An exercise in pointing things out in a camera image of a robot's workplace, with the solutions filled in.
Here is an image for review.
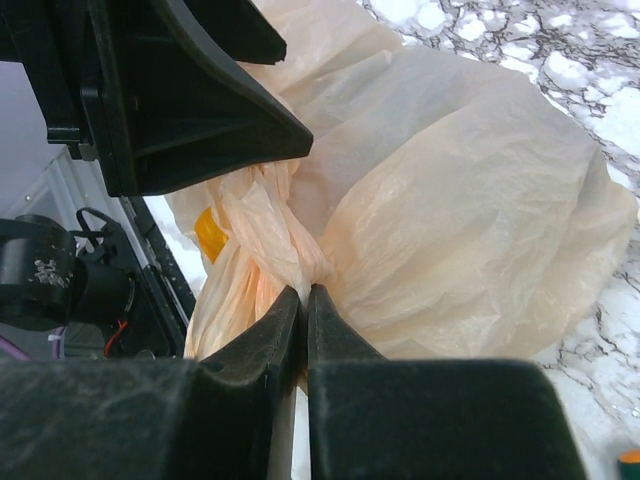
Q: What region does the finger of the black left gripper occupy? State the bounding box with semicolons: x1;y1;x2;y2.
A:
164;0;287;65

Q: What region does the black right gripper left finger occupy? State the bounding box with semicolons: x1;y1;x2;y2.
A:
1;288;300;479

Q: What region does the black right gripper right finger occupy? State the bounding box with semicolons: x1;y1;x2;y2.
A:
307;285;586;479

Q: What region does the green handled screwdriver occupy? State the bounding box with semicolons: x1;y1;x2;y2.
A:
617;449;640;480

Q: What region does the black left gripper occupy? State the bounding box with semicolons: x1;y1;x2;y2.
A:
1;1;313;197

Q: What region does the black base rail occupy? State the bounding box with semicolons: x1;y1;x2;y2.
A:
119;197;195;358

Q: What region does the translucent orange plastic bag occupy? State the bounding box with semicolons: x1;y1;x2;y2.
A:
168;1;637;360

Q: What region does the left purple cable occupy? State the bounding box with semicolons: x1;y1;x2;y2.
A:
0;324;66;361

